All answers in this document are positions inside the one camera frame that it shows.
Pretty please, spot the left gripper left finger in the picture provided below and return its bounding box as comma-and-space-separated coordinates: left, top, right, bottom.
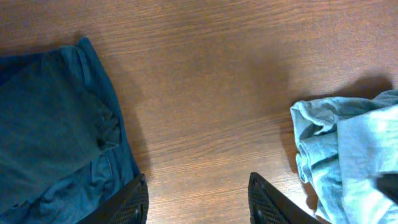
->
78, 174, 149, 224

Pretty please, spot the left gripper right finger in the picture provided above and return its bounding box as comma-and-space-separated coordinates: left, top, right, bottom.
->
248, 172, 320, 224

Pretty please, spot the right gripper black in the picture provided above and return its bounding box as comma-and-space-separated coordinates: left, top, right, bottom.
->
376, 173, 398, 204

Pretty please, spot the light blue grey t-shirt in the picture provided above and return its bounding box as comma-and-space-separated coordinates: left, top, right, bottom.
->
290, 90, 397, 223

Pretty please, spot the folded dark navy garment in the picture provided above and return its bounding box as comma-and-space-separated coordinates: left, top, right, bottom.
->
1, 38, 140, 223

